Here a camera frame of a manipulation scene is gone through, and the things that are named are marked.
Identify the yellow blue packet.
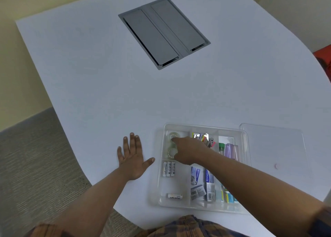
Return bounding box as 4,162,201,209
220,185,239,204

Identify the red chair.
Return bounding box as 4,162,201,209
313,44,331,83

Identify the grey table cable hatch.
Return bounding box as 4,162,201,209
118,0,211,70

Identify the person's right forearm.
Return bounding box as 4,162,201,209
192,148,327,237

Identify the person's right hand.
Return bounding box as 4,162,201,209
171,137,210,165

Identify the clear plastic tray lid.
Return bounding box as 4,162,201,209
239,123,311,184

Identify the clear plastic organiser tray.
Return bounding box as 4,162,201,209
157,123,251,215

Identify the plaid shirt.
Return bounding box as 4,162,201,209
24,206,331,237

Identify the person's left forearm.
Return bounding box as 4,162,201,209
52,168,142,237

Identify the pile of colourful binder clips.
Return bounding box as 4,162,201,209
192,132,216,148

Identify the white grey label card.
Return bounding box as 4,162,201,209
190,184,207,201
206,183,216,202

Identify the person's left hand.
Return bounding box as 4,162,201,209
117,132,156,181

